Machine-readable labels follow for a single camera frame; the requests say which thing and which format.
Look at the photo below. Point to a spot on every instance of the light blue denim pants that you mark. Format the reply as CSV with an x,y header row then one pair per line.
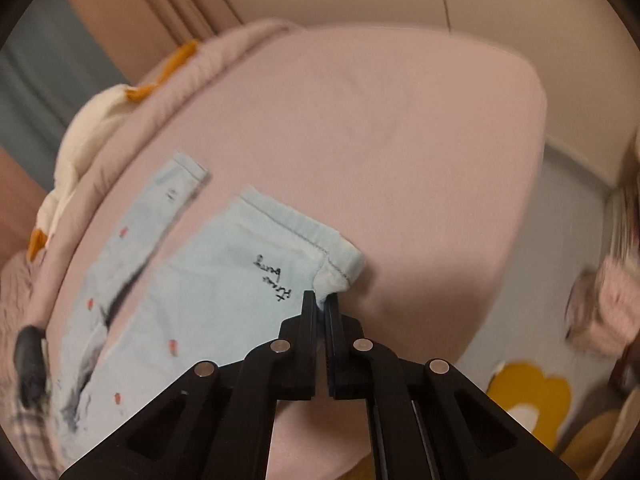
x,y
225,292

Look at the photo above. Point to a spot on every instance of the teal curtain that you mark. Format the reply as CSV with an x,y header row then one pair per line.
x,y
50,66

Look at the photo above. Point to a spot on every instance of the pink bed mattress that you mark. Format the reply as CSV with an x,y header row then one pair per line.
x,y
419,147

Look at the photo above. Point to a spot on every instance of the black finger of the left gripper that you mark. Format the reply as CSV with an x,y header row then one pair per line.
x,y
31,367

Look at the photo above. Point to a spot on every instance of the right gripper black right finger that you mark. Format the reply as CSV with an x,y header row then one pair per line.
x,y
345,379

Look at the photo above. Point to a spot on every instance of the white goose plush toy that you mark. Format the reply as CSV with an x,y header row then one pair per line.
x,y
90,129

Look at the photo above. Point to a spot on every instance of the plaid pillow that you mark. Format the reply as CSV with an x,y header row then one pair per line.
x,y
28,431

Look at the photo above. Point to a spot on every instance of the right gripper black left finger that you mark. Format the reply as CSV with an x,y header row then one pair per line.
x,y
296,367

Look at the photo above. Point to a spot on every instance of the white yellow flower rug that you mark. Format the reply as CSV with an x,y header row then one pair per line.
x,y
538,402

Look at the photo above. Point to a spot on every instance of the pink quilted blanket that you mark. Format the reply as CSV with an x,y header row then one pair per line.
x,y
29,288

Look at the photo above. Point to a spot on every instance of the pink curtain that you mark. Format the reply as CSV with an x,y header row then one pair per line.
x,y
137,34

